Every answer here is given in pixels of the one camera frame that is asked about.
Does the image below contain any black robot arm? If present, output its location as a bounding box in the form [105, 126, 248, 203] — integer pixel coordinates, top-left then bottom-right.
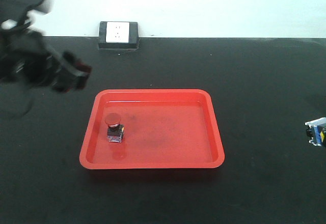
[1, 0, 92, 93]

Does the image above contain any red mushroom push button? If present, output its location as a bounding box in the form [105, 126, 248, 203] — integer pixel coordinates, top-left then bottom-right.
[104, 113, 124, 143]

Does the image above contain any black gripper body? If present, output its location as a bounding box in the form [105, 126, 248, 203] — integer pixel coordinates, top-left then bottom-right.
[1, 30, 92, 93]

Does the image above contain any yellow mushroom push button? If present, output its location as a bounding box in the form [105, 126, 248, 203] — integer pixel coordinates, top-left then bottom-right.
[305, 117, 325, 147]

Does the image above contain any black and white power outlet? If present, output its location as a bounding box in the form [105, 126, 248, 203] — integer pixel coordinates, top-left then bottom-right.
[98, 21, 139, 49]

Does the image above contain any red plastic tray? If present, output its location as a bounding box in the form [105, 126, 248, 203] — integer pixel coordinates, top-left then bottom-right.
[79, 89, 225, 170]

